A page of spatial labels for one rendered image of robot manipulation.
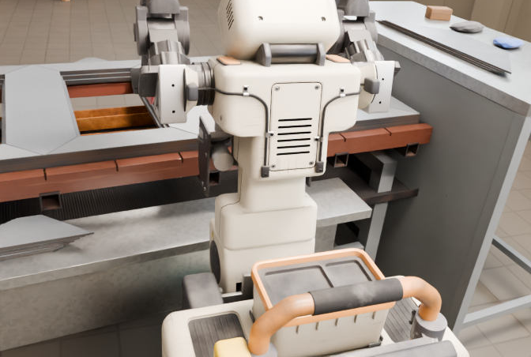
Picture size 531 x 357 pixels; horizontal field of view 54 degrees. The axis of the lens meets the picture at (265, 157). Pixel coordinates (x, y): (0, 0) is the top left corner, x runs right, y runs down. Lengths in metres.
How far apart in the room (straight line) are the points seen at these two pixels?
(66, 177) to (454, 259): 1.29
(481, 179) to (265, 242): 0.85
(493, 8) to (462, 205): 2.76
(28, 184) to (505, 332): 1.88
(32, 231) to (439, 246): 1.34
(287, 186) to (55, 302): 0.82
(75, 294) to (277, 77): 0.95
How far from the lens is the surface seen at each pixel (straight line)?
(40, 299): 1.63
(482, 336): 2.38
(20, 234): 1.43
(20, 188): 1.46
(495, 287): 2.65
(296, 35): 0.99
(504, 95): 1.70
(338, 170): 2.09
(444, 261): 2.00
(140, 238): 1.43
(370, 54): 1.16
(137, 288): 1.67
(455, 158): 1.86
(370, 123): 1.80
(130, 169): 1.47
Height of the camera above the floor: 1.53
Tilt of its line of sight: 28 degrees down
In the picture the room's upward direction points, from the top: 5 degrees clockwise
